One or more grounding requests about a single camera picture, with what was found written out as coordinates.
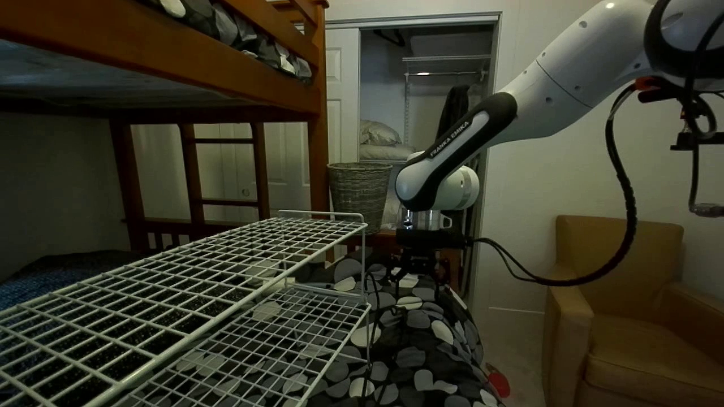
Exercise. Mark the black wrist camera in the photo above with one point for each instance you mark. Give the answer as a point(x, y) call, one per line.
point(431, 238)

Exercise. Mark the wooden bunk bed frame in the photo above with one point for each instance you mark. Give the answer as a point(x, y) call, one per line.
point(250, 76)

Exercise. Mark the red fabric piece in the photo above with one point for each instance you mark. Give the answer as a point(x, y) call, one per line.
point(498, 383)

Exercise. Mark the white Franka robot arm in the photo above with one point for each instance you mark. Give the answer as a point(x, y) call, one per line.
point(574, 76)

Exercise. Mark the spotted duvet on bunk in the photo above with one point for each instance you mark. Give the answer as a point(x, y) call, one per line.
point(250, 35)

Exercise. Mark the black coat hanger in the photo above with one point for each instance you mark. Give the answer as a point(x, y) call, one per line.
point(374, 302)

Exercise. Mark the mustard yellow armchair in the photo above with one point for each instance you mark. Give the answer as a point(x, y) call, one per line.
point(635, 330)

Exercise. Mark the folded white bedding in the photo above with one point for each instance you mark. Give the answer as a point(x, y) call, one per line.
point(381, 143)

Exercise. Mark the grey wicker laundry basket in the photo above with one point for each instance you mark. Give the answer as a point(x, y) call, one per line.
point(361, 192)

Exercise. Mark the black grey spotted duvet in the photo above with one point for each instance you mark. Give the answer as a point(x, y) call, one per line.
point(422, 347)

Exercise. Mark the blue bed sheet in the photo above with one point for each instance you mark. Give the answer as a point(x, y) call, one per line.
point(52, 272)

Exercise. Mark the black hanging garment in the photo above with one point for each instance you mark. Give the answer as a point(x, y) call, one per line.
point(454, 108)

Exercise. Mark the white closet shelf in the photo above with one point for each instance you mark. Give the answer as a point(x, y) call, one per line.
point(442, 64)

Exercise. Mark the white closet door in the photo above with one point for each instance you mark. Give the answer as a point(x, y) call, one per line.
point(342, 97)

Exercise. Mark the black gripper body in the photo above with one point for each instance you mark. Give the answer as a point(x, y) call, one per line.
point(419, 262)

